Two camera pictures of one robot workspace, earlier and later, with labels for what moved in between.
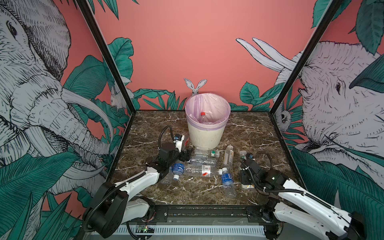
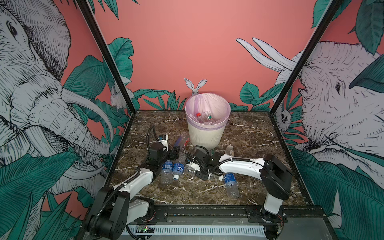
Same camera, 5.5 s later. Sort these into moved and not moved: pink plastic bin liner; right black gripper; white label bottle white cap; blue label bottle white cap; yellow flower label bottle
Moved: yellow flower label bottle; right black gripper
Not moved: pink plastic bin liner; blue label bottle white cap; white label bottle white cap
